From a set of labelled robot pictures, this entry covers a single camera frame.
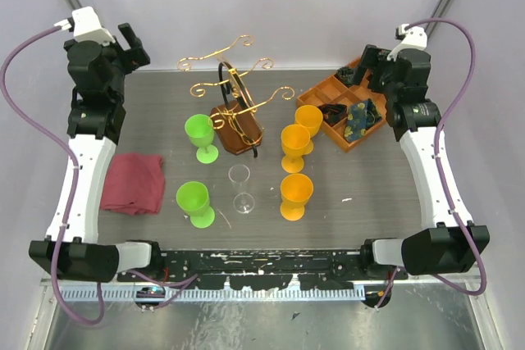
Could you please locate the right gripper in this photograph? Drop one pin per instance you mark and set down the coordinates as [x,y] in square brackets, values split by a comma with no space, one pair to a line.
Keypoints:
[375,58]

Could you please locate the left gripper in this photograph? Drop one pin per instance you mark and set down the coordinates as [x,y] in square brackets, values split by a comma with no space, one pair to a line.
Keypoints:
[136,56]

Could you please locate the orange goblet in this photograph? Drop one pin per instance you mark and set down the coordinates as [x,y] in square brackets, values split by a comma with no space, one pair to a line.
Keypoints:
[310,117]
[296,190]
[294,141]

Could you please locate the green goblet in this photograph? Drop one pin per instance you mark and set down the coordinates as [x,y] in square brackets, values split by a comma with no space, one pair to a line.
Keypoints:
[200,132]
[193,199]

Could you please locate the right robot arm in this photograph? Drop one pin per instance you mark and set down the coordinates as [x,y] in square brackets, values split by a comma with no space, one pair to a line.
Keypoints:
[449,238]

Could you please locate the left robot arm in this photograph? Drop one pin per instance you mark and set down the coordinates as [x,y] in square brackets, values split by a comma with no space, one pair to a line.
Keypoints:
[71,248]

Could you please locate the dark rolled cloth in tray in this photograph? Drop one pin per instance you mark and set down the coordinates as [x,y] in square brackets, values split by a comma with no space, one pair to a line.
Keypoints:
[345,75]

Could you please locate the blue yellow patterned cloth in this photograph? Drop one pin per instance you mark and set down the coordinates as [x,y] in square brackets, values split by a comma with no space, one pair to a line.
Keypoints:
[361,117]

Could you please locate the wooden compartment tray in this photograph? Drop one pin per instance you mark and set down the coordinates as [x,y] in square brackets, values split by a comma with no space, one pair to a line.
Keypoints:
[335,99]

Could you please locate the black item in tray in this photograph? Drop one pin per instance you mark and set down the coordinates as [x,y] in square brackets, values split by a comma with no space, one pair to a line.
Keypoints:
[333,113]

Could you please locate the red cloth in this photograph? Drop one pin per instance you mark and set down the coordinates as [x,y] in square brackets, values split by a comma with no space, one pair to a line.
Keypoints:
[134,184]

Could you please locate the orange goblet front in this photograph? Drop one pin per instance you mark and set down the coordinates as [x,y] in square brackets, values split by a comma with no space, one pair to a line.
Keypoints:
[296,190]

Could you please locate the green goblet front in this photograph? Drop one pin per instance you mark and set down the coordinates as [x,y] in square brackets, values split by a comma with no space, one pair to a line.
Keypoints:
[193,199]

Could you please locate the clear champagne flute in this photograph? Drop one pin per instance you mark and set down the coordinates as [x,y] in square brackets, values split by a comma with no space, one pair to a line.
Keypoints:
[239,175]

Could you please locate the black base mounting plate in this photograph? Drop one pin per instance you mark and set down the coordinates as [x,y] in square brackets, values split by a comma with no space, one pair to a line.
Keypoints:
[323,269]

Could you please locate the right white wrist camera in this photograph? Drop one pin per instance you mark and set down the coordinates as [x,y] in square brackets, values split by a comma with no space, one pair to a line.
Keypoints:
[410,38]

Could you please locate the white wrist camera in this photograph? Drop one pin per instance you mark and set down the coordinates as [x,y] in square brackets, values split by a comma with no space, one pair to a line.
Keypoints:
[85,25]
[410,38]

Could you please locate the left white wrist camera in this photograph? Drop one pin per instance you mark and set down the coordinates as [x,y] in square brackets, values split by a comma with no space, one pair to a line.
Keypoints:
[85,25]

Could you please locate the gold wire wine glass rack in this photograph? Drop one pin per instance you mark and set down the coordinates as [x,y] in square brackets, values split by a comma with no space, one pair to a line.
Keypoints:
[235,119]

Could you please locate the slotted cable duct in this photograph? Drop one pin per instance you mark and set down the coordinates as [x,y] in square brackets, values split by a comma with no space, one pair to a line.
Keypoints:
[114,293]

